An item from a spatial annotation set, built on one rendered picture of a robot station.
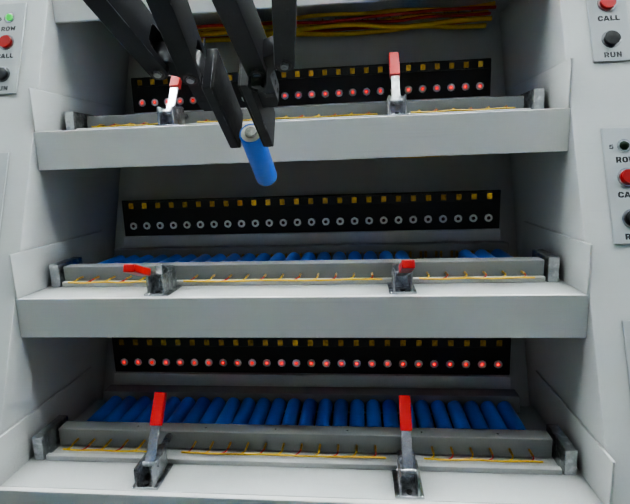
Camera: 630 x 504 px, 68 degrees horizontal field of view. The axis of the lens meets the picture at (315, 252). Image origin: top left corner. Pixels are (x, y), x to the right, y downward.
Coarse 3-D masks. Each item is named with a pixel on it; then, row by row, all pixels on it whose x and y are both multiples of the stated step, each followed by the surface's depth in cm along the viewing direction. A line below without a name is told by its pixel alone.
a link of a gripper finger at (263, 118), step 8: (240, 64) 29; (240, 72) 29; (240, 80) 28; (240, 88) 29; (248, 96) 29; (256, 96) 30; (248, 104) 30; (256, 104) 30; (256, 112) 31; (264, 112) 32; (272, 112) 35; (256, 120) 32; (264, 120) 32; (272, 120) 35; (256, 128) 33; (264, 128) 32; (272, 128) 34; (264, 136) 33; (272, 136) 34; (264, 144) 34; (272, 144) 34
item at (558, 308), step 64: (64, 256) 60; (576, 256) 48; (64, 320) 52; (128, 320) 51; (192, 320) 50; (256, 320) 50; (320, 320) 49; (384, 320) 48; (448, 320) 48; (512, 320) 47; (576, 320) 46
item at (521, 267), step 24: (72, 264) 58; (96, 264) 57; (120, 264) 57; (144, 264) 56; (168, 264) 56; (192, 264) 55; (216, 264) 55; (240, 264) 55; (264, 264) 54; (288, 264) 54; (312, 264) 54; (336, 264) 53; (360, 264) 53; (384, 264) 53; (432, 264) 52; (456, 264) 52; (480, 264) 52; (504, 264) 52; (528, 264) 51
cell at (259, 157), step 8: (248, 128) 35; (240, 136) 35; (248, 136) 34; (256, 136) 34; (248, 144) 34; (256, 144) 35; (248, 152) 36; (256, 152) 35; (264, 152) 36; (256, 160) 36; (264, 160) 37; (272, 160) 38; (256, 168) 38; (264, 168) 38; (272, 168) 38; (256, 176) 39; (264, 176) 39; (272, 176) 39; (264, 184) 40
